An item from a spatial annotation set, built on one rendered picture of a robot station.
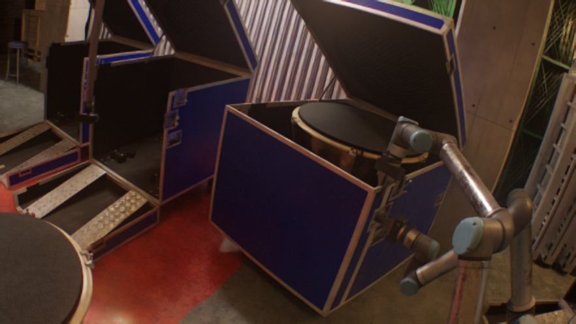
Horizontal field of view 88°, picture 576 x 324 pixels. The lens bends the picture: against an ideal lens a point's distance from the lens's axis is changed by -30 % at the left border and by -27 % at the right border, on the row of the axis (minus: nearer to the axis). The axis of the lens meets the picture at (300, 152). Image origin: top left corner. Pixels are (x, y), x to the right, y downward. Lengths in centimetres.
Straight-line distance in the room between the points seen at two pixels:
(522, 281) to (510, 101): 151
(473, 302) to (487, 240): 20
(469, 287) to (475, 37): 202
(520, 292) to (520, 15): 191
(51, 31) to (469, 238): 510
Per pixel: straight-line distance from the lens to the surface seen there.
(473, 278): 119
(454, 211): 313
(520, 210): 156
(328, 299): 206
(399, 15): 191
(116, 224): 263
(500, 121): 294
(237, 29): 282
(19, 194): 300
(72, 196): 295
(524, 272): 180
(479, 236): 117
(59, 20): 520
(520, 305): 190
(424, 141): 158
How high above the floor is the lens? 163
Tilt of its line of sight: 21 degrees down
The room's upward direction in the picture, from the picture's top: 14 degrees clockwise
